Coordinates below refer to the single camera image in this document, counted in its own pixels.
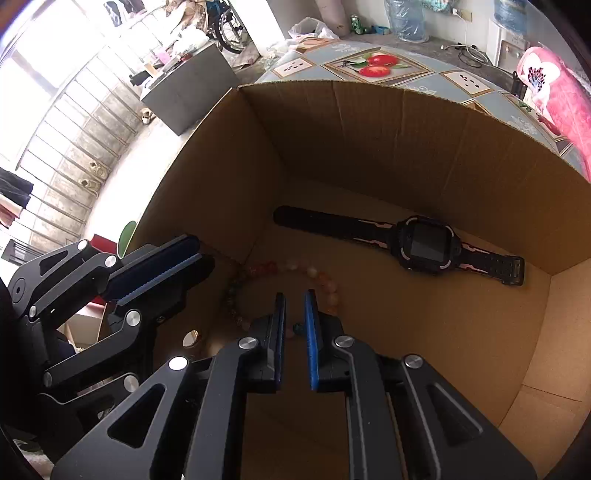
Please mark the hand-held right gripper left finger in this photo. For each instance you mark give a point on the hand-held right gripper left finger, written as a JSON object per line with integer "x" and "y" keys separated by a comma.
{"x": 280, "y": 344}

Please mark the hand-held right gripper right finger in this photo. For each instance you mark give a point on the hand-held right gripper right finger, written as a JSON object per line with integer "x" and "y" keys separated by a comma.
{"x": 311, "y": 344}

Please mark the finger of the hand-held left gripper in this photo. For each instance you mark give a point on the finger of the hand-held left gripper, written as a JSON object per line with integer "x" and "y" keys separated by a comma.
{"x": 184, "y": 279}
{"x": 152, "y": 265}

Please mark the black pink smart watch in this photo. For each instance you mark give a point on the black pink smart watch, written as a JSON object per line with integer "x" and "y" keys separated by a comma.
{"x": 422, "y": 242}

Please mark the brown cardboard box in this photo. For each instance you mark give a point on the brown cardboard box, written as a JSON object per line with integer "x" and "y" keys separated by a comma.
{"x": 369, "y": 152}

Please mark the pair of white shoes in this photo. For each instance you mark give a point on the pair of white shoes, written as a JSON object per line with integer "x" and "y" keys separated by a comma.
{"x": 92, "y": 174}

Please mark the metal window railing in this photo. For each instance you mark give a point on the metal window railing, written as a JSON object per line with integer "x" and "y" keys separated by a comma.
{"x": 69, "y": 152}

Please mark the pair of beige slippers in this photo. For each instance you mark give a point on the pair of beige slippers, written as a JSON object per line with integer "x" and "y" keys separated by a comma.
{"x": 147, "y": 116}

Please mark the dark cloth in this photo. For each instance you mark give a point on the dark cloth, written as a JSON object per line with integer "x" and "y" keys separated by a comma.
{"x": 16, "y": 194}

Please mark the grey cabinet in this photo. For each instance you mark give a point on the grey cabinet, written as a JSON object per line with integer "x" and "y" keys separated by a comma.
{"x": 189, "y": 92}

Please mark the wheelchair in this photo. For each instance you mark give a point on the wheelchair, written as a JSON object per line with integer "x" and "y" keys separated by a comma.
{"x": 228, "y": 27}

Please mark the fruit print tablecloth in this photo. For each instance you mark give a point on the fruit print tablecloth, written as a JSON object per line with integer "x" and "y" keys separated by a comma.
{"x": 318, "y": 64}

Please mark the white plastic bag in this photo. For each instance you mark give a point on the white plastic bag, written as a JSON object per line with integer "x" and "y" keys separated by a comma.
{"x": 309, "y": 28}

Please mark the green can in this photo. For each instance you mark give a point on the green can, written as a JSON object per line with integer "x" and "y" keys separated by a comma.
{"x": 355, "y": 25}

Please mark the clear empty water jug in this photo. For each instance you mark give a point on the clear empty water jug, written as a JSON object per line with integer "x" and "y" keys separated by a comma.
{"x": 406, "y": 21}

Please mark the white water dispenser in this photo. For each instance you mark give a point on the white water dispenser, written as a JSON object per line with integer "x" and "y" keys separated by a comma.
{"x": 508, "y": 53}

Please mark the pink floral blanket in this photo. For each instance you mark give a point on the pink floral blanket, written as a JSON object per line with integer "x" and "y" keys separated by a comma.
{"x": 568, "y": 97}

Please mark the floral curtain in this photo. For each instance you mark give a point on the floral curtain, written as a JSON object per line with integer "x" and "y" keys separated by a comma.
{"x": 436, "y": 4}

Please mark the blue water bottle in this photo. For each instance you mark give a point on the blue water bottle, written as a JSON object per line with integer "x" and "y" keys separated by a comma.
{"x": 510, "y": 16}

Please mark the wall socket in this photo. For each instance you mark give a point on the wall socket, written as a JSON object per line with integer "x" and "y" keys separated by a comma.
{"x": 464, "y": 14}

